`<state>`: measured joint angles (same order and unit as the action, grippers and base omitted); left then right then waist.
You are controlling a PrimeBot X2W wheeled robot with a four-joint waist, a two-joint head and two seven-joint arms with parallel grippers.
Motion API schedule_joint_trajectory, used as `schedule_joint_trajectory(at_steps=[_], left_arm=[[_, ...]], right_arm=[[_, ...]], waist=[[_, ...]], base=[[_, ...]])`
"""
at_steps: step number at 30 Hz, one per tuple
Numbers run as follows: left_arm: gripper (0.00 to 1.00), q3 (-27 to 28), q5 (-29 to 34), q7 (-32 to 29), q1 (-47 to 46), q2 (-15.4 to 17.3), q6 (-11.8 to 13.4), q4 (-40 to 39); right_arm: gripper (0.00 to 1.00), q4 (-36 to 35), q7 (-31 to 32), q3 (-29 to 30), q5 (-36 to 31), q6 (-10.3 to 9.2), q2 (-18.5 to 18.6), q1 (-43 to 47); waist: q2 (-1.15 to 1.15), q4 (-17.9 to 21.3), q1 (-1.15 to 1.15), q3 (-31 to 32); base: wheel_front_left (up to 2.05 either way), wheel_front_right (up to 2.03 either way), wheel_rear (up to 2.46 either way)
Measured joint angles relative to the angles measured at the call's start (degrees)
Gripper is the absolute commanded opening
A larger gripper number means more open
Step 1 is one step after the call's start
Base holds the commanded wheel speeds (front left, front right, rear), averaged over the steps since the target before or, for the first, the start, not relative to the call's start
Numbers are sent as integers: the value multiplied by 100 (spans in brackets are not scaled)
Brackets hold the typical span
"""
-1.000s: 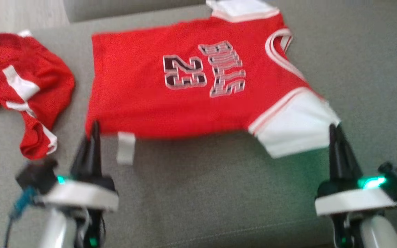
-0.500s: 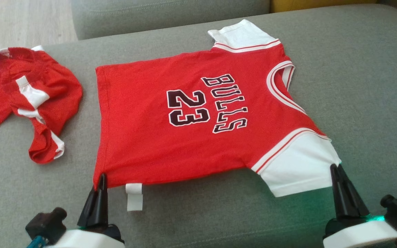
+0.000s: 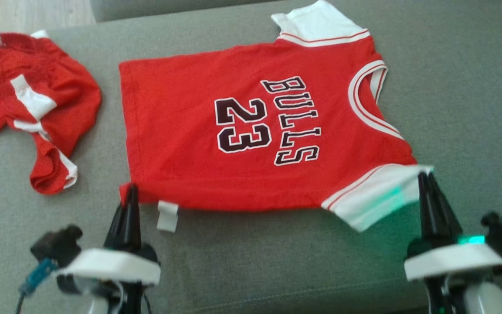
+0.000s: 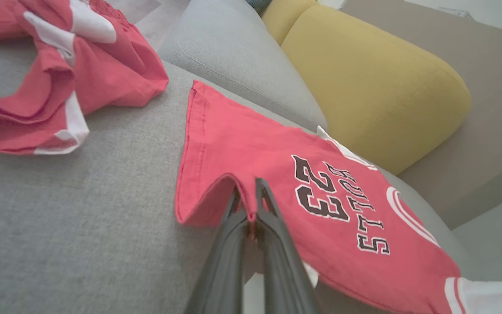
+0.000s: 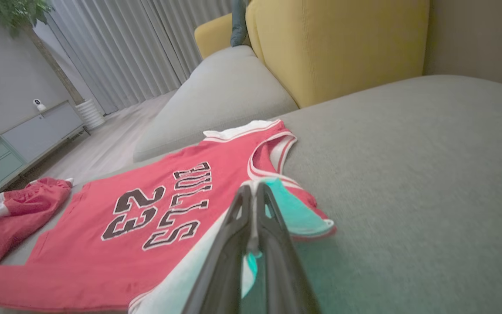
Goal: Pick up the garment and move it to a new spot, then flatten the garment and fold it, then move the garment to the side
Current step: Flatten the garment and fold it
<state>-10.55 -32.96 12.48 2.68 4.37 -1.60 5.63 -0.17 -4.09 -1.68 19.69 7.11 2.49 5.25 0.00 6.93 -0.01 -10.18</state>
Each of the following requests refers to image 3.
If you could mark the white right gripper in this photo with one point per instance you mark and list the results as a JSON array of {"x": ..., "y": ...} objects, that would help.
[{"x": 447, "y": 259}]

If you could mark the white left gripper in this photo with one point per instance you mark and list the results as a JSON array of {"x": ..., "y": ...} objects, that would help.
[{"x": 111, "y": 264}]

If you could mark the red Bulls 23 jersey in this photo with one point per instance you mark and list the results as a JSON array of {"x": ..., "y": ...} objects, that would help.
[{"x": 181, "y": 152}]

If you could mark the red mesh shorts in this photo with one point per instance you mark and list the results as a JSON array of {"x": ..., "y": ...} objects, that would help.
[{"x": 59, "y": 87}]

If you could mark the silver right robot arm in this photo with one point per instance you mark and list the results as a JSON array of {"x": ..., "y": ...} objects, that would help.
[{"x": 486, "y": 303}]

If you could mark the large grey sofa ottoman cushion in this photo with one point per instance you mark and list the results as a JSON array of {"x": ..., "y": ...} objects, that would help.
[{"x": 255, "y": 261}]

